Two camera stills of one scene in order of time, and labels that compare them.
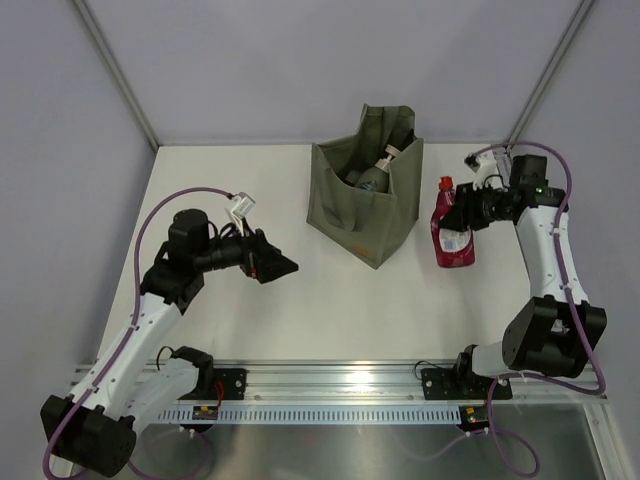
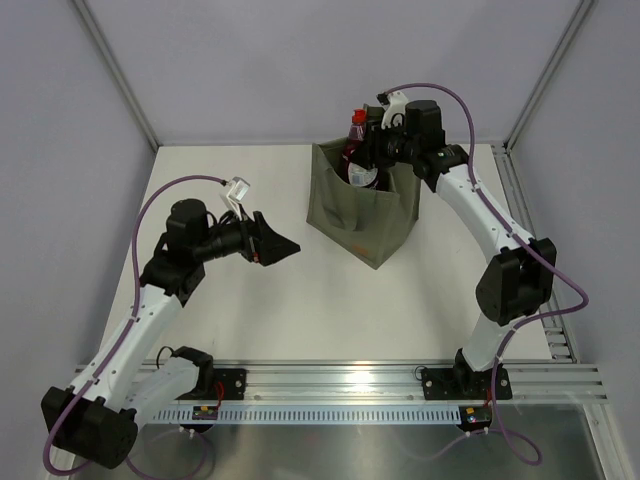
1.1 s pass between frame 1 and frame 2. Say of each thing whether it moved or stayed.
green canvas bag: stayed
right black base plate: stayed
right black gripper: moved
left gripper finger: moved
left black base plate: stayed
